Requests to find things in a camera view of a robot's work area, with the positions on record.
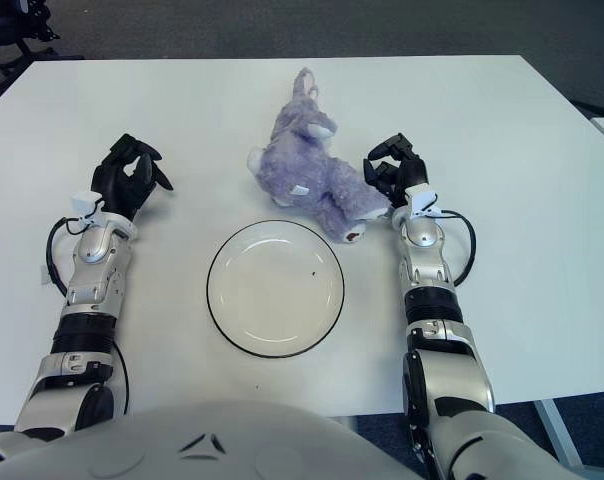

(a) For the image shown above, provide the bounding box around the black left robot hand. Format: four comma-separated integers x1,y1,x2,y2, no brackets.
90,132,175,222

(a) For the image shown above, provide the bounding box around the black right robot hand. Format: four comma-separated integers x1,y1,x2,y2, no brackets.
362,132,428,209

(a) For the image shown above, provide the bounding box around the purple plush bunny doll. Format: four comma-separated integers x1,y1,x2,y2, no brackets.
246,67,391,245

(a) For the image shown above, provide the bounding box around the white plate with black rim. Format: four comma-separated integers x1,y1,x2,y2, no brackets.
206,219,346,360

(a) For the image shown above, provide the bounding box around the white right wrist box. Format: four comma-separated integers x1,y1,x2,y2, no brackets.
404,183,441,219

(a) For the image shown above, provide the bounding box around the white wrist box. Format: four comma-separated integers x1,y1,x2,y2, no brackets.
404,183,441,219
70,192,104,221

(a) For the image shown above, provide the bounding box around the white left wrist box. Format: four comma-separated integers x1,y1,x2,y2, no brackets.
70,192,104,221

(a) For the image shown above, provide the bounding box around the black office chair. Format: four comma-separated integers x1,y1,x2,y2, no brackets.
0,0,86,76

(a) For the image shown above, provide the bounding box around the white table leg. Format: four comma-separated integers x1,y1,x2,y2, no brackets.
534,399,583,464

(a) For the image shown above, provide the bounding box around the grey robot torso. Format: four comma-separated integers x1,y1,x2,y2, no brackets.
0,397,433,480

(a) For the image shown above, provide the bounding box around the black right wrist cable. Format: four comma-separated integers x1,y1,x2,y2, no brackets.
436,208,478,287

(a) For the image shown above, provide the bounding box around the thin black elbow cable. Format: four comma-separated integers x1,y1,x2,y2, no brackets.
112,344,131,416

